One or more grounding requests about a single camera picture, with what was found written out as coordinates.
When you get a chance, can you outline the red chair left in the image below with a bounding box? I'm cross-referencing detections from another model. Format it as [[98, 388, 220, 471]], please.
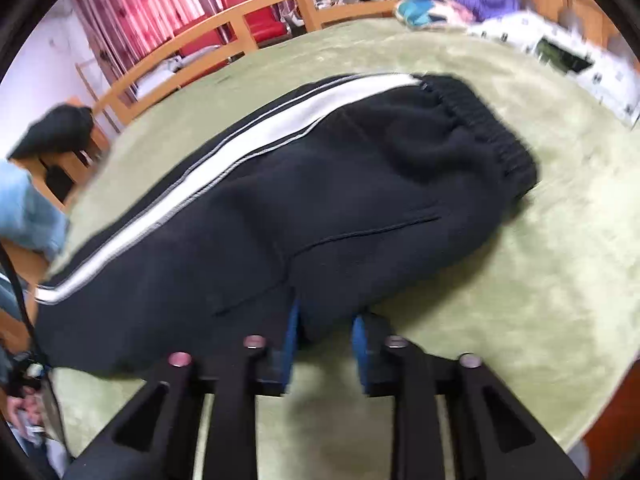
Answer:
[[174, 14, 224, 58]]

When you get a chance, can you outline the red chair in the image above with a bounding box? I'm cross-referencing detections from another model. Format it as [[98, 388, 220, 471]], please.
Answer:
[[174, 14, 224, 58], [221, 0, 290, 47]]

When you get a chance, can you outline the dark green item on pillow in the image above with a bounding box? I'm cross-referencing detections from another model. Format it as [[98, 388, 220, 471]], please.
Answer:
[[535, 39, 593, 74]]

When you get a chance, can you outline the black garment on nightstand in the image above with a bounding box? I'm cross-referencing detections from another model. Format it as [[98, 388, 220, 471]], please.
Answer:
[[9, 103, 94, 159]]

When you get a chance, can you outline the red chair right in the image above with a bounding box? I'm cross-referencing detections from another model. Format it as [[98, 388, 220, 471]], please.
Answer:
[[221, 0, 290, 47]]

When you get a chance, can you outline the person's left hand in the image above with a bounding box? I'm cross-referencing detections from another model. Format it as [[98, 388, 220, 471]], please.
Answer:
[[6, 388, 43, 438]]

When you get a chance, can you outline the wooden nightstand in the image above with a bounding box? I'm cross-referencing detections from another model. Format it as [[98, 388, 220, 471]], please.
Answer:
[[0, 96, 113, 361]]

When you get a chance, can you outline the green plush bed blanket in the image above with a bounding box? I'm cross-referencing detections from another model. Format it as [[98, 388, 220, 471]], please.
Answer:
[[66, 18, 639, 448]]

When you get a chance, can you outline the wooden bed frame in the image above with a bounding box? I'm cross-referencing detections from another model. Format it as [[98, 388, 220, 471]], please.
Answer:
[[92, 0, 639, 126]]

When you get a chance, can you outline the colourful geometric pillow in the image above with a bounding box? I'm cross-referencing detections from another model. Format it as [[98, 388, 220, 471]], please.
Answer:
[[394, 0, 475, 29]]

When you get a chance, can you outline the light blue folded towel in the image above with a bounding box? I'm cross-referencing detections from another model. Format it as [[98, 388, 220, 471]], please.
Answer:
[[0, 160, 68, 262]]

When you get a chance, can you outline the white black-dotted pillow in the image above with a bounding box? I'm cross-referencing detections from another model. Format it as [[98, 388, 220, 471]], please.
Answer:
[[468, 11, 639, 128]]

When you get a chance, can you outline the black pants white side stripe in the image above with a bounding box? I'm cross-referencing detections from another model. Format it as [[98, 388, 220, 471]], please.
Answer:
[[36, 73, 538, 375]]

